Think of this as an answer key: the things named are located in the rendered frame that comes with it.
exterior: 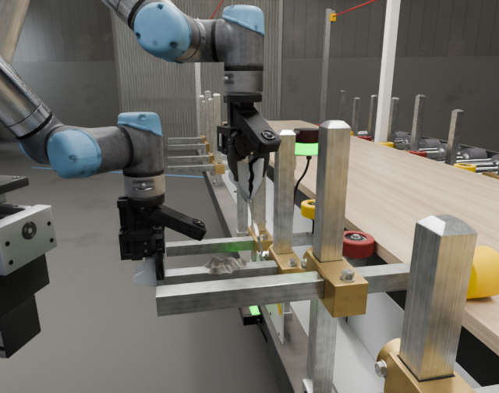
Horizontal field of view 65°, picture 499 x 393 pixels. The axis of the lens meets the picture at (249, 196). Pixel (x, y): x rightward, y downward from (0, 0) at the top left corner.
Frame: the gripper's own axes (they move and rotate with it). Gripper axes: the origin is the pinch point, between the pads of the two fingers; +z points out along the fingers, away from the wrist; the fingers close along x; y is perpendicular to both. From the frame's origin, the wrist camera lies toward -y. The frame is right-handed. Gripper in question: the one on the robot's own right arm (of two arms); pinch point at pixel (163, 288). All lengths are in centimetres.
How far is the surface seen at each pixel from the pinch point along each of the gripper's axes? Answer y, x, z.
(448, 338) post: -27, 48, -19
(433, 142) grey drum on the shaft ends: -176, -161, -2
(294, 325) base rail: -28.5, 0.0, 12.5
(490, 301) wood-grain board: -51, 27, -8
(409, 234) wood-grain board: -55, -1, -8
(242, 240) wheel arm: -20.8, -23.8, 0.8
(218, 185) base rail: -26, -127, 12
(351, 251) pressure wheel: -39.4, 3.1, -6.3
